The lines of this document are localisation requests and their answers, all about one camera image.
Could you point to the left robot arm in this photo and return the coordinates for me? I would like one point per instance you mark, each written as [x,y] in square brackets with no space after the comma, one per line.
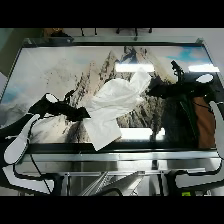
[20,144]

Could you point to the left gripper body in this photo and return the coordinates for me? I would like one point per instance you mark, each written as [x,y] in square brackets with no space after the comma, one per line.
[77,114]

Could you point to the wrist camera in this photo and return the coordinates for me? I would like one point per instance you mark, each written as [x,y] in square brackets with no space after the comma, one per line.
[69,95]
[176,70]

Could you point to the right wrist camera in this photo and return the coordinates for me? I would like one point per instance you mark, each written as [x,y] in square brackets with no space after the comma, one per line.
[176,70]

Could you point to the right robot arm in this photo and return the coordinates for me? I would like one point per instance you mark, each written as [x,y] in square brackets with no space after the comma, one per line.
[218,133]

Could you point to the white shirt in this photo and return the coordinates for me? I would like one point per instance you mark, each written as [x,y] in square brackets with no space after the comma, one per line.
[113,103]

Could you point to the black garment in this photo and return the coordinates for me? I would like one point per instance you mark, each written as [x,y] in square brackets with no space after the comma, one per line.
[173,123]

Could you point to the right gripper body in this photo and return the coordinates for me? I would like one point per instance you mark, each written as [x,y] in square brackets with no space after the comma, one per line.
[159,90]

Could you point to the brown garment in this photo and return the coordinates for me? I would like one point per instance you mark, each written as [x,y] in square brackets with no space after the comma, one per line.
[205,126]

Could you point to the silver frame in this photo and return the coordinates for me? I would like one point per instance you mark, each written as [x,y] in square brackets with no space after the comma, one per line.
[100,156]

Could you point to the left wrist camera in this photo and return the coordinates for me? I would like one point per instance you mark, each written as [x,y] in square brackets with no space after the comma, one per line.
[69,95]

